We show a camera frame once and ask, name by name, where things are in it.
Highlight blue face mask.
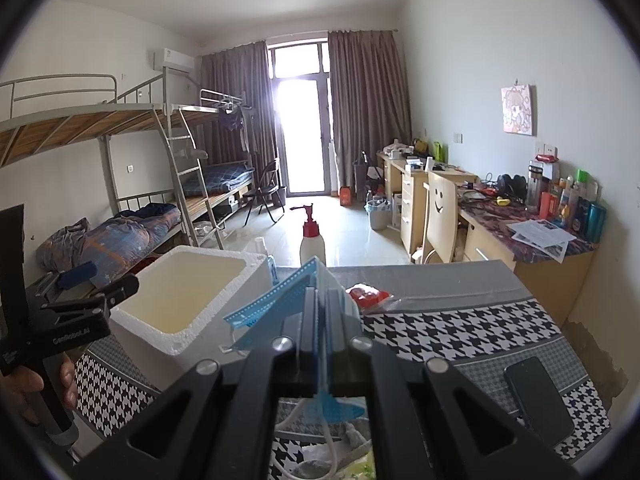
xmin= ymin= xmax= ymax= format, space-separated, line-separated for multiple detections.
xmin=220 ymin=256 xmax=371 ymax=461

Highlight houndstooth table cloth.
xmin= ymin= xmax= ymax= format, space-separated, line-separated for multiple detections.
xmin=75 ymin=260 xmax=613 ymax=480

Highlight dark blue folded quilt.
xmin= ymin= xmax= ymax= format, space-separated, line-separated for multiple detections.
xmin=181 ymin=162 xmax=255 ymax=197

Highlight plain wooden desk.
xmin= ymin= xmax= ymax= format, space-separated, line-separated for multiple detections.
xmin=376 ymin=150 xmax=478 ymax=257

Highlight wooden chair smiley face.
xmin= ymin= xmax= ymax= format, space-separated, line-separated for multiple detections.
xmin=412 ymin=170 xmax=460 ymax=265

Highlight white air conditioner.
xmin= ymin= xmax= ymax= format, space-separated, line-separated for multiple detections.
xmin=152 ymin=47 xmax=196 ymax=74

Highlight wooden desk patterned cover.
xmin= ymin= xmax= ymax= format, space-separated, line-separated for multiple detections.
xmin=457 ymin=180 xmax=599 ymax=328

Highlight purple grey blanket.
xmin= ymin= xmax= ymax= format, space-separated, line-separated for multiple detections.
xmin=36 ymin=217 xmax=92 ymax=275

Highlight white foam box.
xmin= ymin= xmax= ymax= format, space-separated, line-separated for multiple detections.
xmin=109 ymin=246 xmax=271 ymax=392

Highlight white pump bottle red cap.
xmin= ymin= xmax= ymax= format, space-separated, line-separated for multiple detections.
xmin=290 ymin=204 xmax=327 ymax=268

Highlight brown curtain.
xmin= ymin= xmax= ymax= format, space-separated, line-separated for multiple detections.
xmin=200 ymin=40 xmax=281 ymax=202
xmin=327 ymin=29 xmax=413 ymax=196

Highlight row of toiletry bottles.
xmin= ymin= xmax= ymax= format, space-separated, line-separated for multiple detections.
xmin=525 ymin=160 xmax=608 ymax=242

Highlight black headphones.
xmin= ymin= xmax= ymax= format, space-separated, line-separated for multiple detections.
xmin=495 ymin=174 xmax=529 ymax=199

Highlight printed paper sheets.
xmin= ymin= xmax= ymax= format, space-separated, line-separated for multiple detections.
xmin=507 ymin=219 xmax=577 ymax=263

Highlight red packet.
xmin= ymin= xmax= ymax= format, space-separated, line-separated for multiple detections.
xmin=346 ymin=284 xmax=392 ymax=312

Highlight hanging dark clothes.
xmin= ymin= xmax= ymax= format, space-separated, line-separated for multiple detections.
xmin=217 ymin=102 xmax=257 ymax=153

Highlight black folding chair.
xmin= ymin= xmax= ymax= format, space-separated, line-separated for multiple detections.
xmin=244 ymin=159 xmax=284 ymax=226

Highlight white bucket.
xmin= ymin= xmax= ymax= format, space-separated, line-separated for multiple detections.
xmin=365 ymin=199 xmax=394 ymax=231

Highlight small grey metal bunk bed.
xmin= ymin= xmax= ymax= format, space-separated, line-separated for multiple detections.
xmin=170 ymin=89 xmax=257 ymax=223

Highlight black smartphone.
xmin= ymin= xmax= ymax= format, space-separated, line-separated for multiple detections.
xmin=504 ymin=356 xmax=575 ymax=448

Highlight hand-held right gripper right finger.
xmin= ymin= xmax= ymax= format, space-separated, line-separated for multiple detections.
xmin=320 ymin=287 xmax=583 ymax=480

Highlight wall poster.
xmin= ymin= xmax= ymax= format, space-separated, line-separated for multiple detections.
xmin=501 ymin=84 xmax=538 ymax=137

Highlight blue plaid quilt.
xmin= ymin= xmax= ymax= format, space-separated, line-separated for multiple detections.
xmin=75 ymin=203 xmax=182 ymax=281

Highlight yellow green cloth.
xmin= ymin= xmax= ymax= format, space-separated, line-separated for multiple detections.
xmin=340 ymin=460 xmax=376 ymax=480

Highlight large grey metal bunk bed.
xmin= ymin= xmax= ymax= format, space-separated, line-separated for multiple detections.
xmin=0 ymin=74 xmax=226 ymax=291

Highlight person's left hand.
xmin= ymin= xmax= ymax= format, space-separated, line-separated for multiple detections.
xmin=0 ymin=355 xmax=78 ymax=426

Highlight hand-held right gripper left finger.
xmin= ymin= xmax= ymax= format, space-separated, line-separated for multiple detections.
xmin=70 ymin=285 xmax=321 ymax=480

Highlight grey cloth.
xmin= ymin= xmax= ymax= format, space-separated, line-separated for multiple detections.
xmin=295 ymin=420 xmax=373 ymax=466

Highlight glass balcony door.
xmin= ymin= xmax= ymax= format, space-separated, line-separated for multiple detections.
xmin=267 ymin=42 xmax=335 ymax=197

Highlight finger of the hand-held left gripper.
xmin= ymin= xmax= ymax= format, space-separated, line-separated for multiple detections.
xmin=42 ymin=275 xmax=141 ymax=322
xmin=25 ymin=261 xmax=100 ymax=306

